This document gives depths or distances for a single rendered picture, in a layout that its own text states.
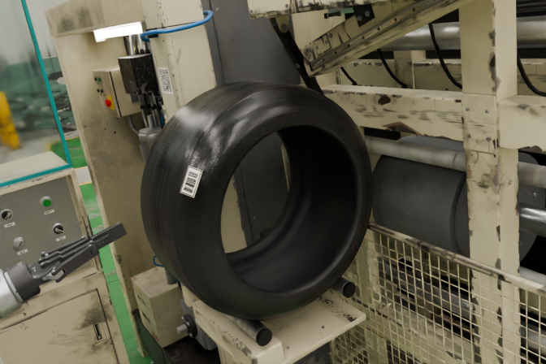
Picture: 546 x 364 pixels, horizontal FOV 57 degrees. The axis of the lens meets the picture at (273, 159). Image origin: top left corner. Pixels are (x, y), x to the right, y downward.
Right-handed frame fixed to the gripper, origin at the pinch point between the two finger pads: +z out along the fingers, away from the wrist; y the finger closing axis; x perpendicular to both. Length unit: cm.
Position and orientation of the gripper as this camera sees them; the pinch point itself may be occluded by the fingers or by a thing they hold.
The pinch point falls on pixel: (108, 235)
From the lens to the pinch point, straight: 116.1
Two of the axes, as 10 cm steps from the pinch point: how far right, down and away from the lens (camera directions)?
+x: 2.8, 8.9, 3.6
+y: -5.5, -1.6, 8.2
